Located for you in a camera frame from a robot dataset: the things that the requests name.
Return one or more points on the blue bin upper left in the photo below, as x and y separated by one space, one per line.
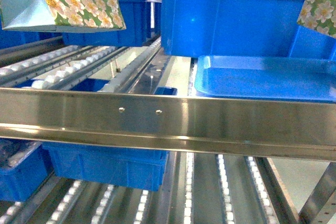
142 19

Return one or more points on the steel shelf front rail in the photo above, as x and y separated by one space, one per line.
261 128

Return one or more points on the blue bin lower shelf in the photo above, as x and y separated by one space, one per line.
127 167

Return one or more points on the large blue bin behind tray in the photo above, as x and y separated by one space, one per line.
261 28

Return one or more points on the flower gift bag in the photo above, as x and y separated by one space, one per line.
62 16
318 15

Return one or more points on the blue plastic tray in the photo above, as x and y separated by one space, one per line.
266 78

